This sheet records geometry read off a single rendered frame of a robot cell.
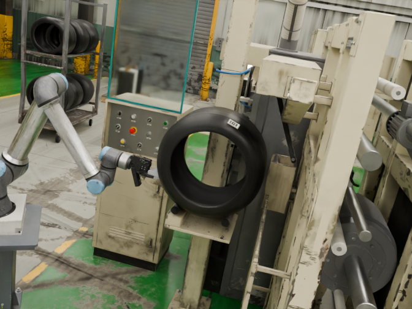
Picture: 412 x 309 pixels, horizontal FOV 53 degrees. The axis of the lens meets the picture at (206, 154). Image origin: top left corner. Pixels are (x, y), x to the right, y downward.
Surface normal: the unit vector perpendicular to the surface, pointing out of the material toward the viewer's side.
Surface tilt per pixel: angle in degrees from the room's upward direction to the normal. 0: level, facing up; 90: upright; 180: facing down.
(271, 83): 90
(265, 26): 90
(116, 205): 90
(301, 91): 72
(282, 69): 90
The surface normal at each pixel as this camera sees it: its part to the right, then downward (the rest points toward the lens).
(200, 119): -0.24, -0.54
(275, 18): -0.20, 0.26
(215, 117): -0.03, -0.52
